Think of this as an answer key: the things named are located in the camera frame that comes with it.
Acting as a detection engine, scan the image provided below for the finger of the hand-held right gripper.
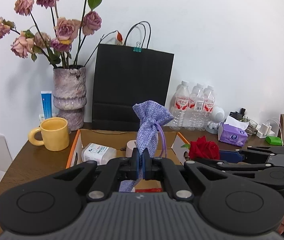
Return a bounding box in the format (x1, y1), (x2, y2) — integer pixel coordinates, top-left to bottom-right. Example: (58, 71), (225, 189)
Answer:
(219, 146), (284, 164)
(194, 158), (276, 180)

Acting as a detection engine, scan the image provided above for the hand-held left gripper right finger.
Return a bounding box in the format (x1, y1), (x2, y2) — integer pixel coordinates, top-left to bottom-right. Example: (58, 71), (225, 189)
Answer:
(142, 149), (229, 202)

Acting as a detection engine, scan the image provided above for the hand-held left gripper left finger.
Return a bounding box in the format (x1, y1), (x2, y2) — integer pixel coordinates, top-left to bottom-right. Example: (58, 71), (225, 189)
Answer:
(53, 148), (141, 202)

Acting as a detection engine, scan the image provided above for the red rose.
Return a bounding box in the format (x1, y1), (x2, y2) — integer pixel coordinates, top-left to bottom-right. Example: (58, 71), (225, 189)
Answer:
(180, 135), (220, 161)

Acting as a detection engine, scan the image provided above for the purple fabric pouch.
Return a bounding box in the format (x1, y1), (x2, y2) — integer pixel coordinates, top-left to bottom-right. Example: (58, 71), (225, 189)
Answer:
(119, 100), (175, 193)

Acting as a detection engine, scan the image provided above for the white wet wipes pack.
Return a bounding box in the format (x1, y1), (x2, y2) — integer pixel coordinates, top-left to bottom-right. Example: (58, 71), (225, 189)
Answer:
(81, 143), (117, 165)

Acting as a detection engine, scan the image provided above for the orange cardboard box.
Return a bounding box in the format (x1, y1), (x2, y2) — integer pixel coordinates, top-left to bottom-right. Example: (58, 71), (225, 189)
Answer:
(66, 129), (191, 193)

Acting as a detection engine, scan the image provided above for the wooden desktop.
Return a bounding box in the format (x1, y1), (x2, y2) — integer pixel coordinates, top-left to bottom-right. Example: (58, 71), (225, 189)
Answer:
(0, 126), (284, 200)

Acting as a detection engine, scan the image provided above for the purple tissue pack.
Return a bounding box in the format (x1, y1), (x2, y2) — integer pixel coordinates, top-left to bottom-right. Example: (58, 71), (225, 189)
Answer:
(217, 115), (249, 147)

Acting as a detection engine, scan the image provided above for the small glass cup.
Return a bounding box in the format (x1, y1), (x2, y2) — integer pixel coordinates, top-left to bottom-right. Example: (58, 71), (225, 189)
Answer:
(244, 118), (258, 135)

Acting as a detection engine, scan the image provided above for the small green object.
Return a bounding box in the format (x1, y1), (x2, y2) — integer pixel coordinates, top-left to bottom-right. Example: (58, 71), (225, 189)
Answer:
(265, 135), (283, 145)

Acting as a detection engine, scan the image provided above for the white charger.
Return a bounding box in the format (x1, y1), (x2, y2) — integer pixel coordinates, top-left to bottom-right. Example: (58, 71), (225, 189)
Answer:
(257, 122), (275, 138)

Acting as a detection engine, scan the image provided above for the white round speaker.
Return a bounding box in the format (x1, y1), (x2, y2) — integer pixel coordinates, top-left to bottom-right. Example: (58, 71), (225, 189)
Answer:
(205, 106), (225, 134)

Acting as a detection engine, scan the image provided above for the black charger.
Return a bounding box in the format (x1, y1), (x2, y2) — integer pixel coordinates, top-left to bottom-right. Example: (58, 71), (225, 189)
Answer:
(229, 107), (247, 120)

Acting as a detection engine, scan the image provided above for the clear water bottle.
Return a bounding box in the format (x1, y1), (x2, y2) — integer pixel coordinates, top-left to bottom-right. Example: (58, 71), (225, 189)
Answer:
(185, 83), (205, 131)
(169, 81), (190, 130)
(199, 85), (215, 131)

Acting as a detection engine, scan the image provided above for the yellow mug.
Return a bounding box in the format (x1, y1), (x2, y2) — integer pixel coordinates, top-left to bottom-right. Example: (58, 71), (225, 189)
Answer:
(28, 117), (70, 152)

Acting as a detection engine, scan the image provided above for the black paper bag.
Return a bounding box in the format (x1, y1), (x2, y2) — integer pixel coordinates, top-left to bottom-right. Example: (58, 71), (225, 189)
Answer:
(92, 21), (175, 132)

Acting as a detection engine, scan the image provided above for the mottled purple ceramic vase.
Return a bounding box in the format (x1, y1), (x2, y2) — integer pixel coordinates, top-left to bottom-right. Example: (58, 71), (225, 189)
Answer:
(53, 65), (87, 131)

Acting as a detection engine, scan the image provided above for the blue white tube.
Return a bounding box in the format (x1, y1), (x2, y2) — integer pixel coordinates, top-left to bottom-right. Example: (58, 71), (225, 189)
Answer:
(41, 91), (54, 120)

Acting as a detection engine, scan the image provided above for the dried orange bud stem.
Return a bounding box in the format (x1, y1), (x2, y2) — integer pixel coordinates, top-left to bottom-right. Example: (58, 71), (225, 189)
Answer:
(83, 30), (124, 67)

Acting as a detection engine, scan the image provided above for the dried pink rose bouquet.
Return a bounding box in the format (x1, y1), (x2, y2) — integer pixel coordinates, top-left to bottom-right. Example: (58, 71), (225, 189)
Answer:
(0, 0), (107, 69)

